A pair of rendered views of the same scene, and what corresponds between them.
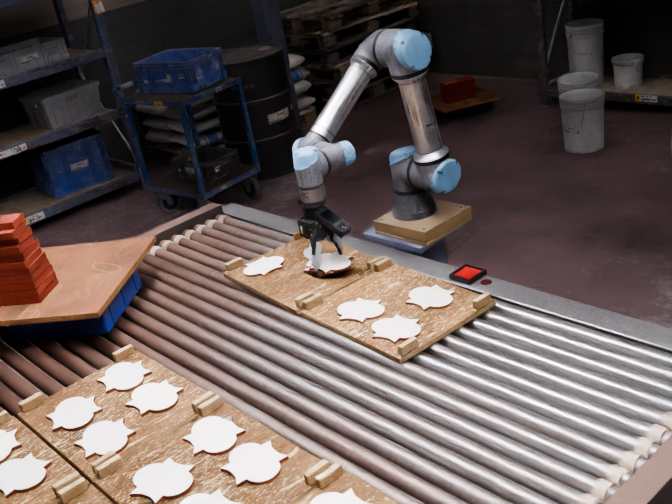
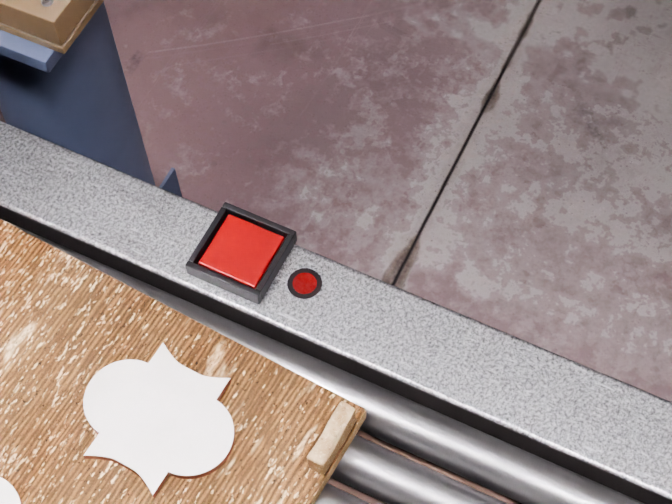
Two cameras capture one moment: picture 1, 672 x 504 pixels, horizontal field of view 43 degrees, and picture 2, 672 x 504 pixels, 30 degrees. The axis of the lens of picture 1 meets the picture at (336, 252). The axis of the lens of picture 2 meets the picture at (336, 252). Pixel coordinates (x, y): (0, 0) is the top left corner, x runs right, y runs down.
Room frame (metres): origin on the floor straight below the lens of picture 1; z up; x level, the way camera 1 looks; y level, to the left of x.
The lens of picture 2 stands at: (1.58, -0.21, 1.93)
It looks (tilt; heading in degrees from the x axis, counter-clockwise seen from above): 60 degrees down; 337
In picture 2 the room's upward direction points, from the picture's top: 3 degrees counter-clockwise
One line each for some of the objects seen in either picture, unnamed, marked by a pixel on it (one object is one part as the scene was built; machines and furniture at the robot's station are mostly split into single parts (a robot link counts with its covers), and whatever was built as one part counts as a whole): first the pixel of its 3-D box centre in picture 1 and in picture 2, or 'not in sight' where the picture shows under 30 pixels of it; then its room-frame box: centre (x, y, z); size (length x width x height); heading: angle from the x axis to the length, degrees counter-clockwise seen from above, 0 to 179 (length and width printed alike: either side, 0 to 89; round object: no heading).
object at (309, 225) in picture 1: (315, 218); not in sight; (2.33, 0.04, 1.11); 0.09 x 0.08 x 0.12; 42
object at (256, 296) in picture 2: (467, 274); (241, 252); (2.15, -0.36, 0.92); 0.08 x 0.08 x 0.02; 38
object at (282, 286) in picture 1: (304, 269); not in sight; (2.37, 0.11, 0.93); 0.41 x 0.35 x 0.02; 33
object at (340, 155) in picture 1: (332, 156); not in sight; (2.39, -0.04, 1.27); 0.11 x 0.11 x 0.08; 33
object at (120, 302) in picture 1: (77, 298); not in sight; (2.38, 0.81, 0.97); 0.31 x 0.31 x 0.10; 78
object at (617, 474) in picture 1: (305, 340); not in sight; (1.99, 0.13, 0.90); 1.95 x 0.05 x 0.05; 38
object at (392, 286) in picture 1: (395, 308); (52, 470); (2.02, -0.13, 0.93); 0.41 x 0.35 x 0.02; 35
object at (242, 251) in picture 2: (467, 274); (241, 253); (2.15, -0.36, 0.92); 0.06 x 0.06 x 0.01; 38
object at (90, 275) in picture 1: (54, 280); not in sight; (2.41, 0.87, 1.03); 0.50 x 0.50 x 0.02; 78
